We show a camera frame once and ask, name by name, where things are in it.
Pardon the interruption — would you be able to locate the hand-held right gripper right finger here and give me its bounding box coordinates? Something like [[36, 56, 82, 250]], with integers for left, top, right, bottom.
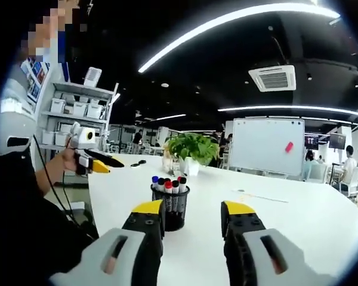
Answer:
[[220, 201, 325, 286]]

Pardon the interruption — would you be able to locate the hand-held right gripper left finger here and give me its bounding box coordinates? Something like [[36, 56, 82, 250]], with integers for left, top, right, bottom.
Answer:
[[49, 199, 165, 286]]

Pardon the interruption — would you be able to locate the bunch of whiteboard markers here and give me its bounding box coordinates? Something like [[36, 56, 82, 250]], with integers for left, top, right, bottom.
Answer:
[[151, 175, 188, 194]]

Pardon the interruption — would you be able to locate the black mesh pen holder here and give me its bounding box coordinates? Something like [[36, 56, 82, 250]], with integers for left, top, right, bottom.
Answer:
[[150, 184, 191, 232]]

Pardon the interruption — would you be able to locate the white framed whiteboard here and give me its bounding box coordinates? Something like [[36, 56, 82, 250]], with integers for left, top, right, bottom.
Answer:
[[228, 117, 306, 177]]

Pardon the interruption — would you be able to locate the person's left hand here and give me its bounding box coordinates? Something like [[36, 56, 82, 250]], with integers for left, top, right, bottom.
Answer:
[[60, 147, 82, 174]]

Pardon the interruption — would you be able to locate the grey metal shelf unit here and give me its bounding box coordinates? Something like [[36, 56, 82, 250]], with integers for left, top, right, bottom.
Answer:
[[36, 81, 121, 157]]

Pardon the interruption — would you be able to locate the row of white storage boxes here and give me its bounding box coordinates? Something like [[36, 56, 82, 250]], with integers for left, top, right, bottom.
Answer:
[[41, 92, 106, 147]]

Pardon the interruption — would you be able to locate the clear glass jar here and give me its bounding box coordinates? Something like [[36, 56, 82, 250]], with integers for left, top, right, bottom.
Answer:
[[163, 148, 180, 175]]

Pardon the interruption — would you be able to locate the white ribbed appliance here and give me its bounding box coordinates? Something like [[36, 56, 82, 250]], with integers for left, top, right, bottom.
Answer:
[[84, 66, 103, 88]]

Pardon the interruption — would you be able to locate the grey chest device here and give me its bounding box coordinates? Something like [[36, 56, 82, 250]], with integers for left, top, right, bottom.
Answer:
[[0, 64, 39, 156]]

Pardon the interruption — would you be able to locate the green potted plant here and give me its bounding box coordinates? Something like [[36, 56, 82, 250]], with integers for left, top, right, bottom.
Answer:
[[166, 132, 220, 176]]

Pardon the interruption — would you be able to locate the person's dark clothing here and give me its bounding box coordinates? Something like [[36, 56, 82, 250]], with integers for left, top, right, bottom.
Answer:
[[0, 148, 100, 286]]

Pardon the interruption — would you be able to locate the white office chair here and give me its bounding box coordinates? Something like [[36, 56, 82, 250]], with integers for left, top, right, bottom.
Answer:
[[340, 166, 358, 199]]

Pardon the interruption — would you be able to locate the short curved ceiling light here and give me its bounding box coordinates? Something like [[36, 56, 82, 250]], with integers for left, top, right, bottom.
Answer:
[[217, 104, 358, 120]]

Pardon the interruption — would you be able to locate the ceiling air conditioner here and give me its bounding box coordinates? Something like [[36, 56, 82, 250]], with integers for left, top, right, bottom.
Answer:
[[248, 64, 297, 92]]

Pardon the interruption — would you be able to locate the long curved ceiling light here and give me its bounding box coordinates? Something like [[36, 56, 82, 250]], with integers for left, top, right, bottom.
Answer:
[[137, 2, 341, 74]]

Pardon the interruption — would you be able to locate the black cable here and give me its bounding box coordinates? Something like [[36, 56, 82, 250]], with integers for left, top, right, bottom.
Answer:
[[32, 134, 80, 225]]

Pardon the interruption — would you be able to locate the wall poster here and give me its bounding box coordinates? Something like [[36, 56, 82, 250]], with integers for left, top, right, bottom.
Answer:
[[20, 57, 52, 104]]

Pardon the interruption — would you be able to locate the dark wall monitor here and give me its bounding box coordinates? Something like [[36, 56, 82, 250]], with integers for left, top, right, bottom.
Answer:
[[329, 133, 347, 150]]

